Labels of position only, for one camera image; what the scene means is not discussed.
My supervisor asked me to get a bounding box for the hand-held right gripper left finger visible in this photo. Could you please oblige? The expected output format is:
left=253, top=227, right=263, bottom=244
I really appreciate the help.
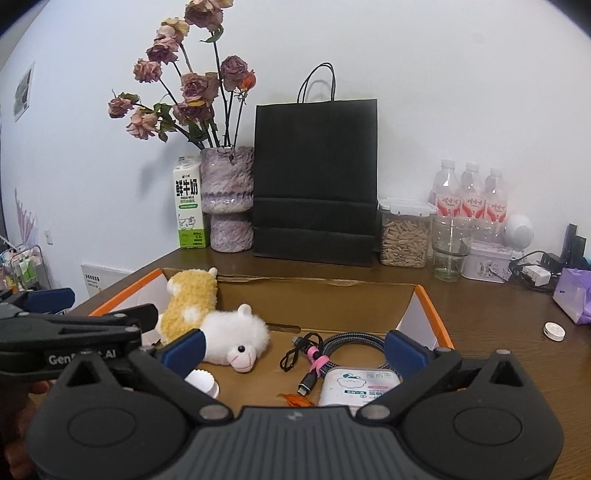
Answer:
left=54, top=329, right=234, bottom=428

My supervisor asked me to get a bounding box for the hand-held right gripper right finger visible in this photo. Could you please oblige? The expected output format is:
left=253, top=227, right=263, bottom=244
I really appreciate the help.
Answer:
left=358, top=330, right=539, bottom=428

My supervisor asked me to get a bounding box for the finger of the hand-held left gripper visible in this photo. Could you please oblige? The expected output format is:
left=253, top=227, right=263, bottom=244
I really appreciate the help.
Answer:
left=0, top=287, right=76, bottom=317
left=0, top=303, right=159, bottom=352

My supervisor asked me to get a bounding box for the white ribbed small bottle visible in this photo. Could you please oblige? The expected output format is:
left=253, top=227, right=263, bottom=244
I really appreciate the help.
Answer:
left=184, top=369, right=221, bottom=400

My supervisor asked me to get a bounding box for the braided black white cable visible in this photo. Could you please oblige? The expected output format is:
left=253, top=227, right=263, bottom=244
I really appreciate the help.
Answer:
left=298, top=330, right=402, bottom=398

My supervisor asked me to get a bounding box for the white yellow plush alpaca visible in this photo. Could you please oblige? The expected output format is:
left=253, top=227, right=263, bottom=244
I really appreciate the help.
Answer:
left=154, top=267, right=271, bottom=374

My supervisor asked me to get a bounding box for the pink cable tie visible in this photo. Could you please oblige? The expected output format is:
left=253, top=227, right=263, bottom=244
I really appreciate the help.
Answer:
left=308, top=346, right=329, bottom=377

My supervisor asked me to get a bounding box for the red orange cardboard box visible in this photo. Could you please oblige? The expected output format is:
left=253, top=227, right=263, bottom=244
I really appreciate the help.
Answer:
left=88, top=267, right=455, bottom=409

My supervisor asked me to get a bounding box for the thin black cable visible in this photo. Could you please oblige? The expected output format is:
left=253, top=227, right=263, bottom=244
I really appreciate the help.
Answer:
left=279, top=333, right=321, bottom=372

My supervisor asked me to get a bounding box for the small orange object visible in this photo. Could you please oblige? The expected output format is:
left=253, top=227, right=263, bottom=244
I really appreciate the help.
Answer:
left=277, top=392, right=317, bottom=409

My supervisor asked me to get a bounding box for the wooden desktop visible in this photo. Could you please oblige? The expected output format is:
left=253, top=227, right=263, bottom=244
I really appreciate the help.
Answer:
left=69, top=247, right=591, bottom=480

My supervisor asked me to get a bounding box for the person's left hand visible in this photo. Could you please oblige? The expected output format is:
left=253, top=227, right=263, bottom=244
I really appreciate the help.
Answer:
left=0, top=379, right=52, bottom=480

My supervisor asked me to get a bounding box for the clear glass cup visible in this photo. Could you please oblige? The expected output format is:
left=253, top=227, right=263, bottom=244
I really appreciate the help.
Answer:
left=431, top=216, right=474, bottom=283

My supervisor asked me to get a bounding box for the clear jar of nuts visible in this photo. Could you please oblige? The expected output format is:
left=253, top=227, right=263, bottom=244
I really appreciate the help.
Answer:
left=378, top=198, right=437, bottom=269

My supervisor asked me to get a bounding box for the white tin box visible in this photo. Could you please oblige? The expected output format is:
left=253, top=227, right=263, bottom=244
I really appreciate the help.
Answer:
left=461, top=241, right=513, bottom=283

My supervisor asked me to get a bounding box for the white green milk carton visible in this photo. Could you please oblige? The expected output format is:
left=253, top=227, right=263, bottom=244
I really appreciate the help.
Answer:
left=172, top=155, right=211, bottom=249

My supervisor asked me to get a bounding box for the purple marbled vase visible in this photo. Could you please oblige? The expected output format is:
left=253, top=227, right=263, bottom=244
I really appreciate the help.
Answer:
left=199, top=146, right=256, bottom=254

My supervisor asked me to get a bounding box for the pink label water bottle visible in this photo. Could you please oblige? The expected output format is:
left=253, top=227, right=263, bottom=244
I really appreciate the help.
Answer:
left=459, top=161, right=485, bottom=220
left=482, top=167, right=509, bottom=224
left=428, top=159, right=462, bottom=220

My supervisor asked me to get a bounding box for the white round speaker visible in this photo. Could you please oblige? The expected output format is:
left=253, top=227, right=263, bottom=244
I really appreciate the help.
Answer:
left=501, top=213, right=535, bottom=252

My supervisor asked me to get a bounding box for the purple tissue pack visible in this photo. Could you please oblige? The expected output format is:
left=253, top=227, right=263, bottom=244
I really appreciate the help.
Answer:
left=553, top=267, right=591, bottom=325

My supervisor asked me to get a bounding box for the black upright device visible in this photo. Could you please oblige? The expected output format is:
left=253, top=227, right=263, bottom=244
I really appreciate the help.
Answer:
left=558, top=224, right=587, bottom=268

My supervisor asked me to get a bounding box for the black paper bag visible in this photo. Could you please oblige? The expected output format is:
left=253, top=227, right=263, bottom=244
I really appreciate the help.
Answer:
left=252, top=62, right=379, bottom=268

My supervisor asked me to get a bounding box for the dried rose bouquet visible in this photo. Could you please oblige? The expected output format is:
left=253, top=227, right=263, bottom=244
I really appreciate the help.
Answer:
left=107, top=0, right=257, bottom=151

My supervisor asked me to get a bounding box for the metal wire rack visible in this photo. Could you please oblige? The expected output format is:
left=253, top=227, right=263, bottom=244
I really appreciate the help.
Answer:
left=0, top=235, right=51, bottom=294

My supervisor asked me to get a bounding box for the white wall panel box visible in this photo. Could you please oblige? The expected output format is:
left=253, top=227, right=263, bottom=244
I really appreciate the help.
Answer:
left=81, top=263, right=134, bottom=298

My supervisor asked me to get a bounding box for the purple wall sticker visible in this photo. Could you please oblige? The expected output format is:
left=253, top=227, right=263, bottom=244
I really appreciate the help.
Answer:
left=13, top=187, right=38, bottom=245

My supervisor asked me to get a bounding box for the white charger with cables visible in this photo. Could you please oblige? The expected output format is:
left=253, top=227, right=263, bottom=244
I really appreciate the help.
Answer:
left=508, top=250, right=566, bottom=294

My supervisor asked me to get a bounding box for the wall poster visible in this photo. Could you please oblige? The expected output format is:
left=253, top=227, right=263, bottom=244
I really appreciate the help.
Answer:
left=13, top=62, right=36, bottom=123

